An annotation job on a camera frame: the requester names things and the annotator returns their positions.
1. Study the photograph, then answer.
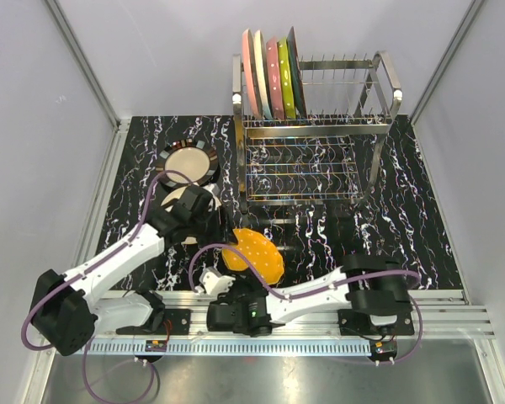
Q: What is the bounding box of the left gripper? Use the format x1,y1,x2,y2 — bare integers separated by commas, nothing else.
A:
189,205,238,248

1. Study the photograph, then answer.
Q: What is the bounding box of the white bear print plate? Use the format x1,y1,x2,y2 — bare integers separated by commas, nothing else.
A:
161,183,221,246

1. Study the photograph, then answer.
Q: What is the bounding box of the orange dotted scalloped plate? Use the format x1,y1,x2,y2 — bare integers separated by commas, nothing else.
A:
234,228,284,285

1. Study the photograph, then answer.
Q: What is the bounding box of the black striped bottom plate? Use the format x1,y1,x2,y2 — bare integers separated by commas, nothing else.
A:
156,139,221,189

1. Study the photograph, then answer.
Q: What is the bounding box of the cream and pink plate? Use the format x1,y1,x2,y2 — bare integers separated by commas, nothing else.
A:
242,29,263,120

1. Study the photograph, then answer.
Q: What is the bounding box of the green dotted scalloped plate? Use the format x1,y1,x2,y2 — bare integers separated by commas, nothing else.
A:
277,37,296,120

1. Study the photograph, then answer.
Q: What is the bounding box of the teal plate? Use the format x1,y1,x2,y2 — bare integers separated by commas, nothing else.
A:
287,26,307,119

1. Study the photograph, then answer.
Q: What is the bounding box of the cream and blue plate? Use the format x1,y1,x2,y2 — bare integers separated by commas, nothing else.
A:
253,29,274,120

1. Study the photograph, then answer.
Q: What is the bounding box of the pink dotted scalloped plate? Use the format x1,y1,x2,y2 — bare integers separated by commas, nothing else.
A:
266,37,285,121

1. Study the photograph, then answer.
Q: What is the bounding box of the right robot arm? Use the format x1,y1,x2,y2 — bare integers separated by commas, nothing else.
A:
200,254,412,337

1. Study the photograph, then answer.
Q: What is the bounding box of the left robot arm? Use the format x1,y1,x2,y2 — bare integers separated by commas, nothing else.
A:
22,184,235,356

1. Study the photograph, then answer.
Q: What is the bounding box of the steel dish rack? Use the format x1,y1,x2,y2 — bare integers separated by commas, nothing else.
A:
232,50,403,225

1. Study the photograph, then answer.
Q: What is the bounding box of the black marble mat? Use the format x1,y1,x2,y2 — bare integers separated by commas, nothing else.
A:
98,115,462,290

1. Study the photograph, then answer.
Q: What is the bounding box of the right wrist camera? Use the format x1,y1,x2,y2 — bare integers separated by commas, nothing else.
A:
193,267,236,297

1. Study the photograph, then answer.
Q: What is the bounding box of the slotted cable duct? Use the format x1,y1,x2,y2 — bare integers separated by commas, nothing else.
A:
88,338,371,357

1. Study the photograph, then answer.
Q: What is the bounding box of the left aluminium frame post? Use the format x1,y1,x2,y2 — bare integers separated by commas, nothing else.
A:
41,0,131,136

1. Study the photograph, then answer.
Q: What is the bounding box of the aluminium frame post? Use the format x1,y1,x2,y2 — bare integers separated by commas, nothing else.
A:
41,0,131,136
409,0,489,125

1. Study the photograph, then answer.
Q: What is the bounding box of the aluminium mounting rail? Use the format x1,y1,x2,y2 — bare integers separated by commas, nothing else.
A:
37,290,496,340

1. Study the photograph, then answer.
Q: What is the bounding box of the right aluminium frame post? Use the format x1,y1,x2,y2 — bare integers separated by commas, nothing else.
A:
409,0,489,125

